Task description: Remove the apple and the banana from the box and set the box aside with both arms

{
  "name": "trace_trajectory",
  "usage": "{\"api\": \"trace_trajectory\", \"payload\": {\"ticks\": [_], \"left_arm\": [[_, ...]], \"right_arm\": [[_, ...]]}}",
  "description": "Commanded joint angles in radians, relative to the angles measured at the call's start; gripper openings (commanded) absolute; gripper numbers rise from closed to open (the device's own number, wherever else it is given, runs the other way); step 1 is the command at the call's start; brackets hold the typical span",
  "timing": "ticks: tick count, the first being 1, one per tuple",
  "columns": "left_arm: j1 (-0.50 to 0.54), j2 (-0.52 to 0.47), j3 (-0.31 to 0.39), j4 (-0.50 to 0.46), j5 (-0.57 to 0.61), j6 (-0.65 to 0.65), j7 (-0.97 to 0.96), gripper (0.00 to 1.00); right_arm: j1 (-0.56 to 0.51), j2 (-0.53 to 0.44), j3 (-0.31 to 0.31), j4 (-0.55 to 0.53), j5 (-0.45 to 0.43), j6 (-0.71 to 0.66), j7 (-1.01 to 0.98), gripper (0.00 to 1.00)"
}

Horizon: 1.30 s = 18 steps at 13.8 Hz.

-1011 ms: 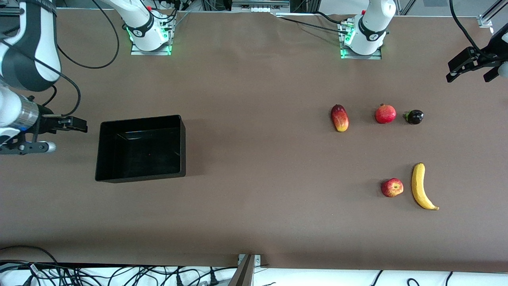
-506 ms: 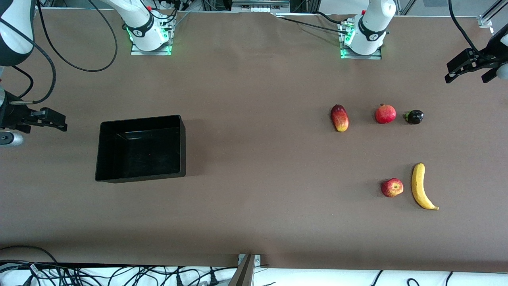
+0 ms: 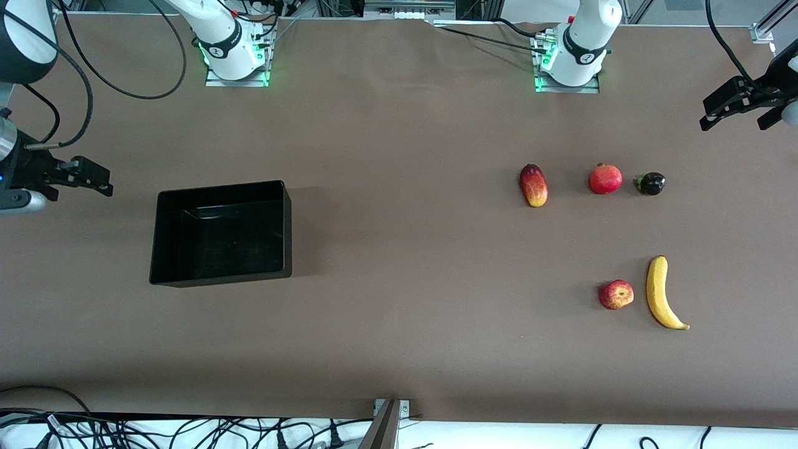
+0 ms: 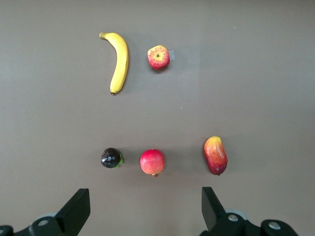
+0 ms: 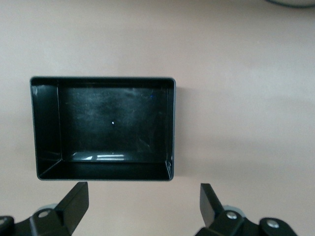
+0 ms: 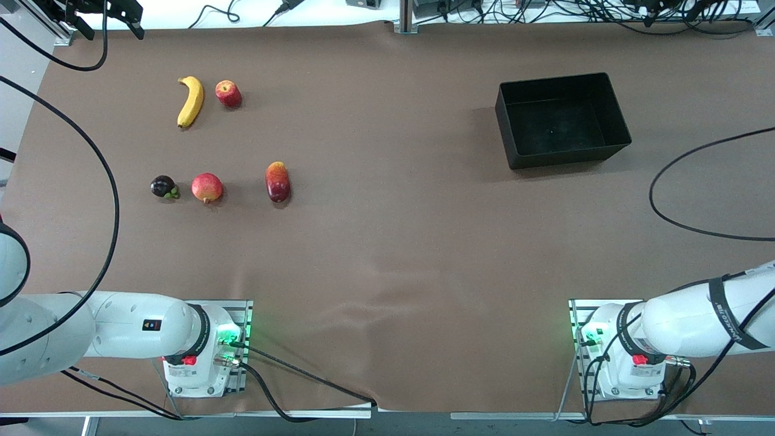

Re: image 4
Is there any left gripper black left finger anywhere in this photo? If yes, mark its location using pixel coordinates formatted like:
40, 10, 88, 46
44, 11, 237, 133
0, 188, 91, 236

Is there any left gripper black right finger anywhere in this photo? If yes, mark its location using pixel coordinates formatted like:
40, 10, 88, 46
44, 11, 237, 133
199, 186, 298, 236

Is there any yellow banana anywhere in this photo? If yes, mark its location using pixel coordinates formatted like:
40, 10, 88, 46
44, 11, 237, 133
99, 31, 130, 95

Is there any red yellow apple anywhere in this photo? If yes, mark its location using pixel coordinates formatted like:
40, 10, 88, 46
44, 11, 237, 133
147, 44, 171, 71

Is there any red yellow mango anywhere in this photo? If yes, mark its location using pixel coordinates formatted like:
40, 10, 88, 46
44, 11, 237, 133
203, 136, 228, 176

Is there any dark purple eggplant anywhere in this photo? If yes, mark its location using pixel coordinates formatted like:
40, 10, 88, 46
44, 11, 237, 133
100, 147, 125, 170

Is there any red pomegranate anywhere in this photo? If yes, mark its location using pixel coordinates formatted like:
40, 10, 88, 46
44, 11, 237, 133
140, 148, 165, 178

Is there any brown table cover sheet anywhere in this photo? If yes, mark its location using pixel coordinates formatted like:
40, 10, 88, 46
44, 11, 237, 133
0, 0, 315, 236

